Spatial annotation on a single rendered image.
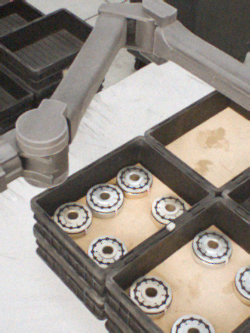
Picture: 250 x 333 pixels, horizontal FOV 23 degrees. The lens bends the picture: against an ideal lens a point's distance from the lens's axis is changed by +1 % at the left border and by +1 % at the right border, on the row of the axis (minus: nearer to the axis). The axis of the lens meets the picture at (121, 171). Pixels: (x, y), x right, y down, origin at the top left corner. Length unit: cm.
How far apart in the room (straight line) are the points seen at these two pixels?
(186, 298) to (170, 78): 104
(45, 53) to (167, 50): 165
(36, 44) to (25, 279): 140
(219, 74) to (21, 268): 88
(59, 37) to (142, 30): 170
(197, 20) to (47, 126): 208
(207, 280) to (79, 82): 72
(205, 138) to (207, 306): 59
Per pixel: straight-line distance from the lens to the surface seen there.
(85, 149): 200
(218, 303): 152
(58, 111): 93
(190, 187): 165
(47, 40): 285
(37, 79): 254
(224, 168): 181
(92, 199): 165
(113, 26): 116
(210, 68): 109
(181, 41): 114
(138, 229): 162
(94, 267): 143
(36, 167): 92
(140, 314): 137
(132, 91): 223
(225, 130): 193
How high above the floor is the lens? 212
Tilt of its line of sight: 47 degrees down
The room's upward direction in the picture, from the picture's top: 3 degrees clockwise
